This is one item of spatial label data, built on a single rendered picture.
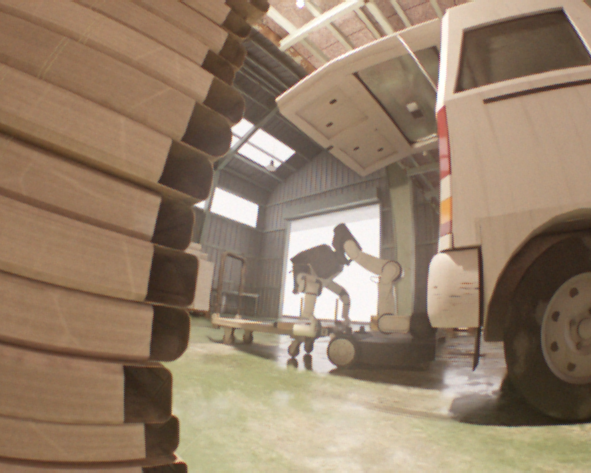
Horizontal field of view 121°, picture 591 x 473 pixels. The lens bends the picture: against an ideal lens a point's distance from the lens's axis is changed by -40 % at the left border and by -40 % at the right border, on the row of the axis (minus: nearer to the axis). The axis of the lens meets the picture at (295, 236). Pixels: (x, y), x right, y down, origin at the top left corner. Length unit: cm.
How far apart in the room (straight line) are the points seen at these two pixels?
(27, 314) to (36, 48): 19
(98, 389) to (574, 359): 98
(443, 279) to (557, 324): 39
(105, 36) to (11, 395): 27
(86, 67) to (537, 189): 98
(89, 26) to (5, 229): 17
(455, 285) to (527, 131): 56
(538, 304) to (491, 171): 43
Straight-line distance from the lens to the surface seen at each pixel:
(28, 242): 20
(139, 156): 22
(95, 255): 20
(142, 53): 27
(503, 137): 103
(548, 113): 109
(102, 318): 21
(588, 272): 94
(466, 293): 87
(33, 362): 20
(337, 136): 232
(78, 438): 24
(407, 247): 497
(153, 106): 24
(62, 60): 25
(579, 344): 95
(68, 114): 22
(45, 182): 22
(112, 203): 22
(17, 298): 21
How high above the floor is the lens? 33
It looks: 15 degrees up
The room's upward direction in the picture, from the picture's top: 5 degrees clockwise
